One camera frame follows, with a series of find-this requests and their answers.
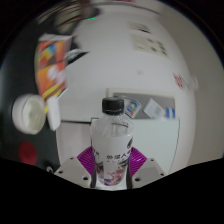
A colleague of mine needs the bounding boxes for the black flag with white print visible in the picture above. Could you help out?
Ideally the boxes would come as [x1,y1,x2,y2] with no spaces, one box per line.
[66,49,90,63]

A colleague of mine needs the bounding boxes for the flat round red coaster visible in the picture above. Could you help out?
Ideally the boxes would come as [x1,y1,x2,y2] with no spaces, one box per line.
[18,140,38,166]

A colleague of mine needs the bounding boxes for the white flat device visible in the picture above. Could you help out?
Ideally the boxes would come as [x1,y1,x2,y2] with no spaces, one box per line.
[46,95,62,132]

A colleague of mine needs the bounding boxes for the dark wooden chair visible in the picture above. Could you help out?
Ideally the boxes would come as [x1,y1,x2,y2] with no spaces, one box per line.
[39,1,101,26]

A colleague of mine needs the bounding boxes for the colourful printed flat box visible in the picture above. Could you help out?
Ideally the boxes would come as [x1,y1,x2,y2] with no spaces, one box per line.
[34,33,74,101]

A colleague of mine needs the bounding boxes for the small white wall poster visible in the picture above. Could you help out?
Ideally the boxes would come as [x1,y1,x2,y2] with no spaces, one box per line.
[128,21,153,34]

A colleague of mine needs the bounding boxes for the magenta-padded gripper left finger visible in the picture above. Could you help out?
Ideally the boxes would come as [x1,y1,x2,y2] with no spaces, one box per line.
[54,146,98,188]

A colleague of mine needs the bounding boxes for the clear bottle with printed label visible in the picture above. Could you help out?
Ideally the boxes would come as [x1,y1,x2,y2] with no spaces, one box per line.
[90,97,135,187]

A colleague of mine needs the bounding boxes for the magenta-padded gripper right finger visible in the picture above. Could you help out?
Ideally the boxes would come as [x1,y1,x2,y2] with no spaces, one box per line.
[128,147,167,189]

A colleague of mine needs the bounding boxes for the large white wall poster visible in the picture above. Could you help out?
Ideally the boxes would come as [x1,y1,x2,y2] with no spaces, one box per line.
[131,31,169,58]

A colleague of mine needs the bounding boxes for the grey framed notice board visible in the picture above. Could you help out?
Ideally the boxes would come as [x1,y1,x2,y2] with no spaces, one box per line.
[106,88,177,121]

